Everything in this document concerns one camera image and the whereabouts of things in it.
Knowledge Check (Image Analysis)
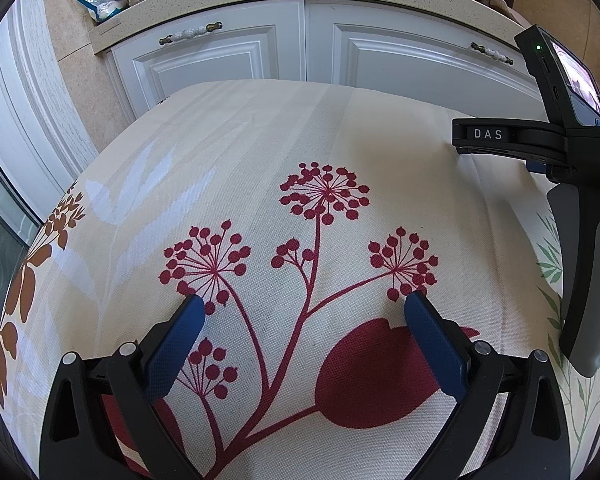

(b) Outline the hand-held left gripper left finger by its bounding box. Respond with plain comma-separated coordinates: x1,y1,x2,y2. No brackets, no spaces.
39,295,206,480

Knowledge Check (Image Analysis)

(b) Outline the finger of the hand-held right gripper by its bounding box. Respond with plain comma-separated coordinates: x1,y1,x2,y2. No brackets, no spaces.
454,144,551,174

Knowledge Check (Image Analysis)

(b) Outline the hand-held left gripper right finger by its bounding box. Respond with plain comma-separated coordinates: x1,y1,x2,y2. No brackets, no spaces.
404,291,571,480

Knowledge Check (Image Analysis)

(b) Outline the wide white cabinet door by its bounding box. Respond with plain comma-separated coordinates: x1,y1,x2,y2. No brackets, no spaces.
304,1,552,122

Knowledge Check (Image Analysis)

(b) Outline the dark glass sliding door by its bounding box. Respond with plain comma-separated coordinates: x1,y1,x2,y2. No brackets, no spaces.
0,145,42,411

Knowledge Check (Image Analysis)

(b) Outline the floral printed tablecloth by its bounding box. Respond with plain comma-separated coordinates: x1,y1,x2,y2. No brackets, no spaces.
0,80,600,480

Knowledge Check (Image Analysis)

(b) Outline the narrow white cabinet door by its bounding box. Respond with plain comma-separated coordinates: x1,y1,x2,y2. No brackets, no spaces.
104,0,307,129

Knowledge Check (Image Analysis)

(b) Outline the bronze ceramic cabinet handle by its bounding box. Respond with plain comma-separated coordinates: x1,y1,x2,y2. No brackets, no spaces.
159,22,224,46
469,42,514,66

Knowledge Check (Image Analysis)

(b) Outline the white door frame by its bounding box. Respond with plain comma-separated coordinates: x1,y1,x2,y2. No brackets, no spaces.
0,0,102,222

